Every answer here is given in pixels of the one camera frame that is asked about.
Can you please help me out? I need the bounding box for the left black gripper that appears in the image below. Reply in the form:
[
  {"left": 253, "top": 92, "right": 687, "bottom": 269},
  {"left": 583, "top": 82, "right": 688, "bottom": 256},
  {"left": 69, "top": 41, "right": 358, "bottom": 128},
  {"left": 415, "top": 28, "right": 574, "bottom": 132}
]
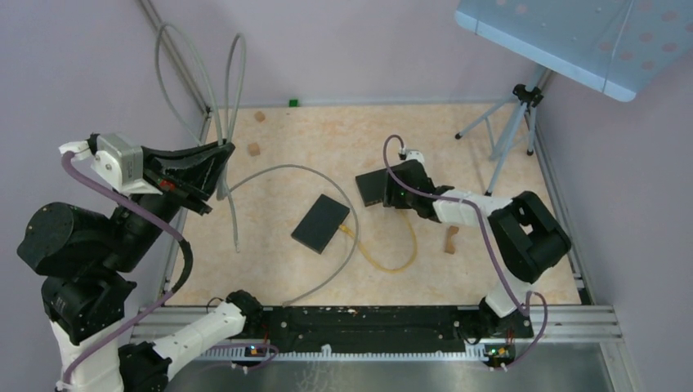
[{"left": 102, "top": 137, "right": 239, "bottom": 269}]

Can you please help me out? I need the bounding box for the black network switch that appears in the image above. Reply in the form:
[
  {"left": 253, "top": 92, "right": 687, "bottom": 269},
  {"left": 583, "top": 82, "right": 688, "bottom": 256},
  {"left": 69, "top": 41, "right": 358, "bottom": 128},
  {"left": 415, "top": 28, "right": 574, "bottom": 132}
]
[
  {"left": 355, "top": 168, "right": 387, "bottom": 207},
  {"left": 291, "top": 194, "right": 350, "bottom": 254}
]

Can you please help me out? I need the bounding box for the grey ethernet cable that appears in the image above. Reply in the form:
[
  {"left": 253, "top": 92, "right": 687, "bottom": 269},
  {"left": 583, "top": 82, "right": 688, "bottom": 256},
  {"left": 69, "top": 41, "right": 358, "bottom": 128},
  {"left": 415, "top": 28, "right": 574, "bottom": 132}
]
[{"left": 154, "top": 22, "right": 361, "bottom": 309}]

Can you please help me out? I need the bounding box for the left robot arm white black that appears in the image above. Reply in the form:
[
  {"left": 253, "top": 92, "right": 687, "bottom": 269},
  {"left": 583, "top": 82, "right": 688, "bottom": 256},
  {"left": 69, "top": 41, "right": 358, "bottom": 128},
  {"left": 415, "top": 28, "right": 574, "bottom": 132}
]
[{"left": 17, "top": 133, "right": 263, "bottom": 391}]

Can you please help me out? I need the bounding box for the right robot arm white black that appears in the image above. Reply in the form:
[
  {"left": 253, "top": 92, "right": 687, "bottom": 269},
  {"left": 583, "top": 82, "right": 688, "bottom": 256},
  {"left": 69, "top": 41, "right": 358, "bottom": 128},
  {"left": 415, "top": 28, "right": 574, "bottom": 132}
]
[{"left": 382, "top": 159, "right": 572, "bottom": 336}]

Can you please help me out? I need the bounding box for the wooden cube near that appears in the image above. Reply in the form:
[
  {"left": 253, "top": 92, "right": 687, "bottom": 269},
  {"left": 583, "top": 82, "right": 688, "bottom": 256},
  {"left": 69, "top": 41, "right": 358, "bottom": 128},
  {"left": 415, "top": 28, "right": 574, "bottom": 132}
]
[{"left": 247, "top": 143, "right": 261, "bottom": 157}]

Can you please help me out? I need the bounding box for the wooden cube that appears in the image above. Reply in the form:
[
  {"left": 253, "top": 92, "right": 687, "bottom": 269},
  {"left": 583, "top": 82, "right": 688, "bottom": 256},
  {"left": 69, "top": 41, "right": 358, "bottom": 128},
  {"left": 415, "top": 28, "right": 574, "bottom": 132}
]
[
  {"left": 247, "top": 143, "right": 261, "bottom": 157},
  {"left": 254, "top": 111, "right": 266, "bottom": 123}
]

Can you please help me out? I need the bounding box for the wooden cube far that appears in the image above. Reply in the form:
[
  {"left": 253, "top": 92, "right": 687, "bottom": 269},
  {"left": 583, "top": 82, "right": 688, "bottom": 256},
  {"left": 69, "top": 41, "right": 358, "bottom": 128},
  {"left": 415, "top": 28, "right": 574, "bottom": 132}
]
[{"left": 254, "top": 111, "right": 266, "bottom": 123}]

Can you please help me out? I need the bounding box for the small wooden piece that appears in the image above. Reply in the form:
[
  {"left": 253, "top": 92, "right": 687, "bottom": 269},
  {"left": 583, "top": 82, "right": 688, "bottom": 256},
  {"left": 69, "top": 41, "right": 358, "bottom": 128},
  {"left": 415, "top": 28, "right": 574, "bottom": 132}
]
[{"left": 444, "top": 225, "right": 459, "bottom": 255}]

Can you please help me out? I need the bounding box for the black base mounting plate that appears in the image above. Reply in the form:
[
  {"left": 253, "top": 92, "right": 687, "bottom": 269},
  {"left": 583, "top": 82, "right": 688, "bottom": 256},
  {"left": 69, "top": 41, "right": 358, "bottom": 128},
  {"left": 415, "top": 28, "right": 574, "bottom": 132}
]
[{"left": 237, "top": 305, "right": 534, "bottom": 354}]

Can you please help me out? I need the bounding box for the grey tripod stand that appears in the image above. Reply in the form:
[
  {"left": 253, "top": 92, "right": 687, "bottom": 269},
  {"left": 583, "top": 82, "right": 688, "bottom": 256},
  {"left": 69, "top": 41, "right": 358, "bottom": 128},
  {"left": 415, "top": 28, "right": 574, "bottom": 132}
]
[{"left": 454, "top": 65, "right": 552, "bottom": 196}]

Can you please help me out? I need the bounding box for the light blue perforated board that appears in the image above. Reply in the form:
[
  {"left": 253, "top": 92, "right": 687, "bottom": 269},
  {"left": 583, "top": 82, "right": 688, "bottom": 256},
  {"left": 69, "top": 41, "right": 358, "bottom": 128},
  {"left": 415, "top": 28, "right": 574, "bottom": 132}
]
[{"left": 454, "top": 0, "right": 692, "bottom": 102}]

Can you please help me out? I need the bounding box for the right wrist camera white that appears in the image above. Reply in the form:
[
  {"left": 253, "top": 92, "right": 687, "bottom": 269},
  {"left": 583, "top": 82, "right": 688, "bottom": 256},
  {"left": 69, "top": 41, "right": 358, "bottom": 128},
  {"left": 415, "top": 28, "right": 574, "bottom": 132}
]
[{"left": 398, "top": 149, "right": 425, "bottom": 164}]

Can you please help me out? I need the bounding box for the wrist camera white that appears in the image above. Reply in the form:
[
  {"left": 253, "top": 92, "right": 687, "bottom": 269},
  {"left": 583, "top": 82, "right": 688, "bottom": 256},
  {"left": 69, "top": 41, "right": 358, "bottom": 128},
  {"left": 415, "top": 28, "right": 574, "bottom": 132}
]
[
  {"left": 398, "top": 149, "right": 425, "bottom": 164},
  {"left": 59, "top": 133, "right": 162, "bottom": 196}
]

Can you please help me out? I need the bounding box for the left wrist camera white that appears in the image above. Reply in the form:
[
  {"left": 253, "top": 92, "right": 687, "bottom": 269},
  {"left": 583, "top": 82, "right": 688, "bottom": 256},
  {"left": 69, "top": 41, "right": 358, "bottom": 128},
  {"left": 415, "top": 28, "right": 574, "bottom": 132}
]
[{"left": 59, "top": 133, "right": 162, "bottom": 196}]

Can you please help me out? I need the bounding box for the white slotted cable duct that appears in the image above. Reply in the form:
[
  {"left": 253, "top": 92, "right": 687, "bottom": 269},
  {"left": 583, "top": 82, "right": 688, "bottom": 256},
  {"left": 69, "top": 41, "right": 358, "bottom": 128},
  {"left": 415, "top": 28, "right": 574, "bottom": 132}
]
[{"left": 197, "top": 345, "right": 488, "bottom": 363}]

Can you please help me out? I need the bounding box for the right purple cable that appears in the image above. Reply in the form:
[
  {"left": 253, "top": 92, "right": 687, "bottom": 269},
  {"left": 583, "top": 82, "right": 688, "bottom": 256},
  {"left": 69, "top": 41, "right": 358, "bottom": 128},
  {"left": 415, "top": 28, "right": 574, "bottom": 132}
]
[{"left": 382, "top": 134, "right": 549, "bottom": 372}]

